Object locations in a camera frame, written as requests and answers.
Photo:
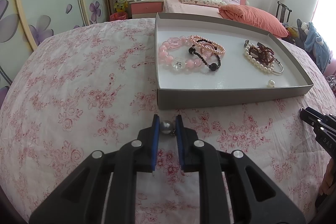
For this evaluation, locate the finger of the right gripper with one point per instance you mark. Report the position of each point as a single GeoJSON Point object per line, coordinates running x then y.
{"type": "Point", "coordinates": [317, 125]}
{"type": "Point", "coordinates": [319, 112]}

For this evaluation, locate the folded salmon duvet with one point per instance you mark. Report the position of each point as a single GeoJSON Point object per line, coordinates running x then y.
{"type": "Point", "coordinates": [254, 17]}

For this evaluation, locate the thin silver hoop bangle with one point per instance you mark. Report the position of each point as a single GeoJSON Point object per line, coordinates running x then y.
{"type": "Point", "coordinates": [279, 65]}

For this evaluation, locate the blue plush robe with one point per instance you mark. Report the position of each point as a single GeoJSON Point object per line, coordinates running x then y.
{"type": "Point", "coordinates": [315, 43]}

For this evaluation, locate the pink bed mattress sheet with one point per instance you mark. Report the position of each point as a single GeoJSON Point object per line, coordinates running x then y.
{"type": "Point", "coordinates": [176, 6]}

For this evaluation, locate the grey cardboard tray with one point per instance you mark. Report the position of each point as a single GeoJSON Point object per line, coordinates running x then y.
{"type": "Point", "coordinates": [184, 83]}

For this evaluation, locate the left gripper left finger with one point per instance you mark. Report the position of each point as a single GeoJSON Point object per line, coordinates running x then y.
{"type": "Point", "coordinates": [102, 188]}

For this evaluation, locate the dark wooden chair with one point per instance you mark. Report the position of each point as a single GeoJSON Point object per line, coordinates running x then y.
{"type": "Point", "coordinates": [283, 12]}

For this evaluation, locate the red waste bin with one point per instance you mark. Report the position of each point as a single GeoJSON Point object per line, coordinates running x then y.
{"type": "Point", "coordinates": [118, 16]}

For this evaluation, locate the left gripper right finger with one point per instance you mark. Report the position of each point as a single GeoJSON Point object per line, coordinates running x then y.
{"type": "Point", "coordinates": [231, 185]}

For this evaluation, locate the white pearl earring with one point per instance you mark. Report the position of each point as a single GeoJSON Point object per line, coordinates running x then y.
{"type": "Point", "coordinates": [167, 128]}

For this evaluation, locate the pink beige nightstand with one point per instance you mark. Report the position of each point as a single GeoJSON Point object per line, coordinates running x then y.
{"type": "Point", "coordinates": [145, 8]}

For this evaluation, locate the pink floral bedsheet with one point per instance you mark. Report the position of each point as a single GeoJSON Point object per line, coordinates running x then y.
{"type": "Point", "coordinates": [95, 88]}

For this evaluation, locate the silver cuff bangle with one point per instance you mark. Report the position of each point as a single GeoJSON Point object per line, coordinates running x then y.
{"type": "Point", "coordinates": [248, 44]}

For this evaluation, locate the right hand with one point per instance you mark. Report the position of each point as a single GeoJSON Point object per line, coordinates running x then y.
{"type": "Point", "coordinates": [327, 186]}

